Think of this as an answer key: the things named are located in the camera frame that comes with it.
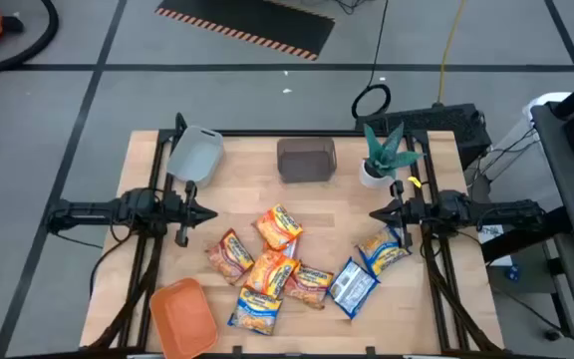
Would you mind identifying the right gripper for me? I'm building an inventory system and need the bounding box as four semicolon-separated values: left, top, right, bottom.
369;179;437;249

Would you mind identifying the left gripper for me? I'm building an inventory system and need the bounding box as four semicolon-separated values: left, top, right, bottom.
165;179;218;248

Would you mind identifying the blue Maruchan noodle packet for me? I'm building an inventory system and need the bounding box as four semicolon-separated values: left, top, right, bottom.
226;286;284;337
356;224;413;278
327;256;381;320

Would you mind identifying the red Maruchan noodle packet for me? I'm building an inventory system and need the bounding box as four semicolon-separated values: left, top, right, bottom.
282;262;336;311
204;227;256;286

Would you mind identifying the white plant pot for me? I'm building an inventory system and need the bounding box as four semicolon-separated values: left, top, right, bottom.
359;158;397;189

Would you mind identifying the grey plastic bin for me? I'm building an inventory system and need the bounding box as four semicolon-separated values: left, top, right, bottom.
165;125;225;188

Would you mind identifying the green snake plant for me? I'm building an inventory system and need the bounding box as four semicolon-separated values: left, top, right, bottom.
363;122;426;180

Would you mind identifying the brown plastic bin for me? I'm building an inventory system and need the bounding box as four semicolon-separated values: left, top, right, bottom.
275;137;339;184

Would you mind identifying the black computer case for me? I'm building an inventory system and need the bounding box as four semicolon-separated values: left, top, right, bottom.
355;103;493;171

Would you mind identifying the orange plastic bin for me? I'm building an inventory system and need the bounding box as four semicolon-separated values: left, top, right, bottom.
148;277;220;359

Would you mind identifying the white paper sheet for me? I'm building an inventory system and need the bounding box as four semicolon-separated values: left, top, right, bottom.
476;223;515;268

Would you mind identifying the black desk leg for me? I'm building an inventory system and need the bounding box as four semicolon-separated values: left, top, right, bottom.
480;206;574;265

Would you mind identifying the grey desk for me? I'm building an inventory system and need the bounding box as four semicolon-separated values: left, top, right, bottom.
530;102;574;238

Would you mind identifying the white waste bin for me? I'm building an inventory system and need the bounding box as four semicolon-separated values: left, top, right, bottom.
522;91;574;126

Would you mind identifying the black hazard-striped floor mat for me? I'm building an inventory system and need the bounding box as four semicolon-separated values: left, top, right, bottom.
154;0;337;62

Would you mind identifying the black aluminium table frame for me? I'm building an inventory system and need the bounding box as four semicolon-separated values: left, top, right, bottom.
85;112;505;359

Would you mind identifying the black coiled cable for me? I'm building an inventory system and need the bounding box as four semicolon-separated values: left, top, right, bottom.
350;0;393;121

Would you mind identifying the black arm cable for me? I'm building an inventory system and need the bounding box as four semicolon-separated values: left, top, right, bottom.
89;231;134;300

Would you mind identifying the yellow cable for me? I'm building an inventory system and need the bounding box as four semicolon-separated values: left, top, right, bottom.
435;0;467;106

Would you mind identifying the black cable tangle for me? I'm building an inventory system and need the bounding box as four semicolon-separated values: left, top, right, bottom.
336;0;368;15

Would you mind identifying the black vacuum hose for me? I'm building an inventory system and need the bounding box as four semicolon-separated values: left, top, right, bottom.
0;0;61;76

